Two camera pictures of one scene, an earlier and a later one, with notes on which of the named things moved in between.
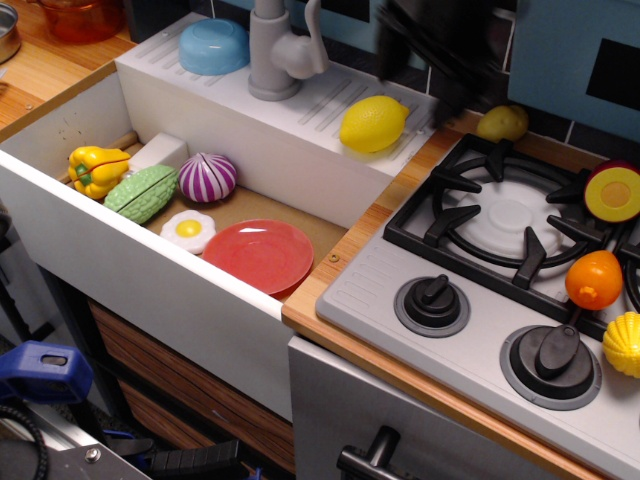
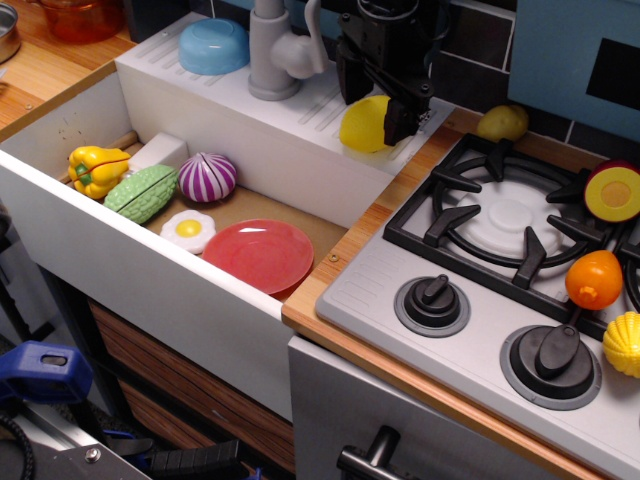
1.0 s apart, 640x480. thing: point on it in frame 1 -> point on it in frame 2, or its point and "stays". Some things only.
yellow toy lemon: x=373 y=123 stays
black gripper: x=448 y=47 -> x=399 y=53
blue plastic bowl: x=214 y=47 stays
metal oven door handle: x=377 y=463 stays
